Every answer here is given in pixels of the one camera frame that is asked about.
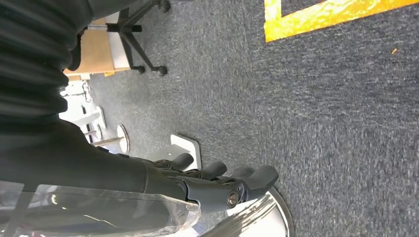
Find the white display stand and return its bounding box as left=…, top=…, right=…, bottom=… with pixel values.
left=60, top=80, right=107, bottom=136

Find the grey kiosk stand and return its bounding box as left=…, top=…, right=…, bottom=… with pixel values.
left=147, top=133, right=203, bottom=171

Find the black office chair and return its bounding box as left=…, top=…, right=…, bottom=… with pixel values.
left=67, top=0, right=171, bottom=78

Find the yellow floor tape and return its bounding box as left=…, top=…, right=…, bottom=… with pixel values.
left=263, top=0, right=419, bottom=43

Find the chrome stanchion post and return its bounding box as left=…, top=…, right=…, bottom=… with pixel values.
left=196, top=187, right=294, bottom=237

